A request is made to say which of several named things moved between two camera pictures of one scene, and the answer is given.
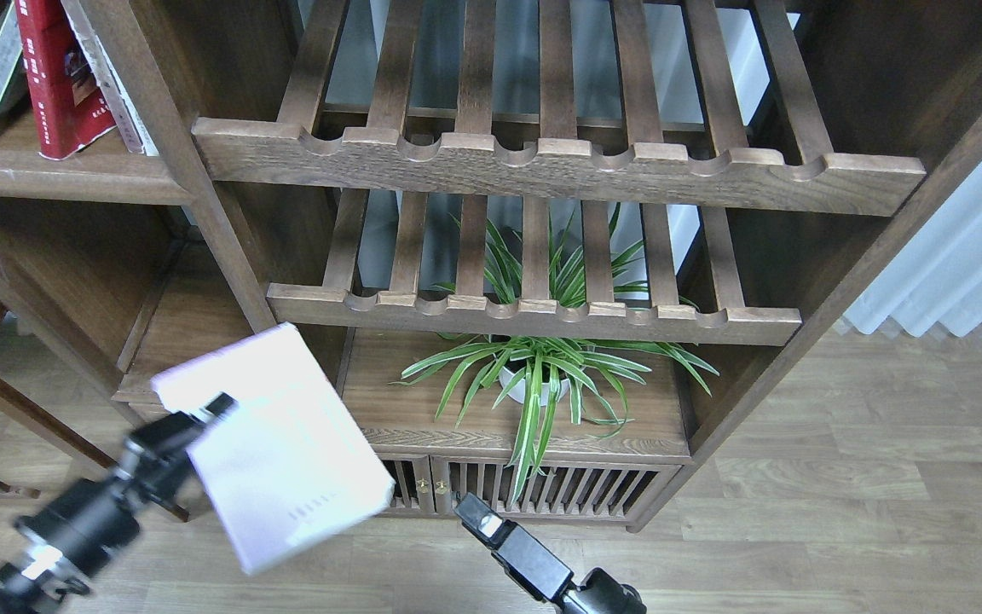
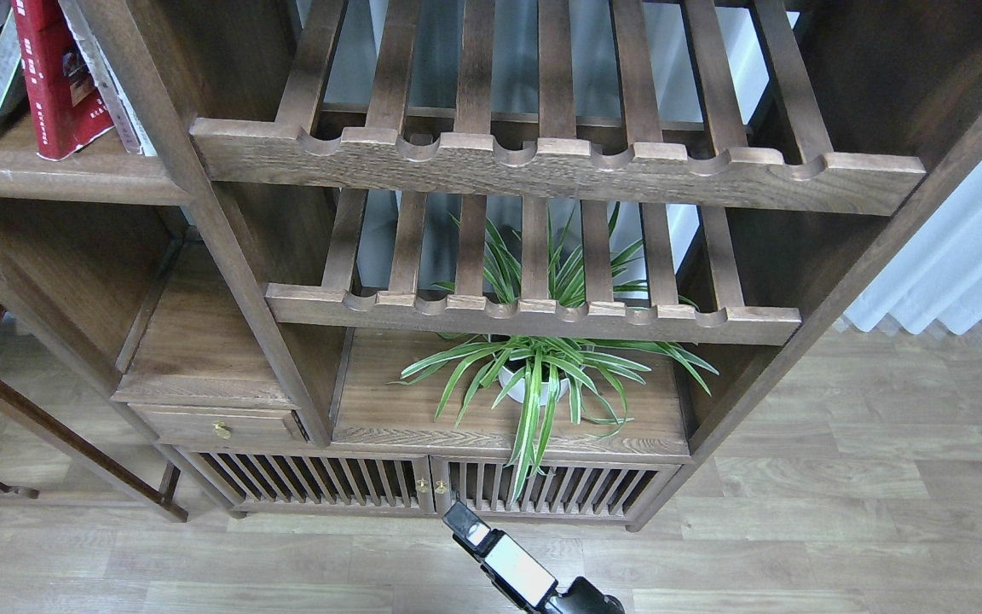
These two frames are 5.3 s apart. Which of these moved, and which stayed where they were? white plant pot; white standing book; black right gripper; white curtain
Moved: black right gripper
Stayed: white standing book; white curtain; white plant pot
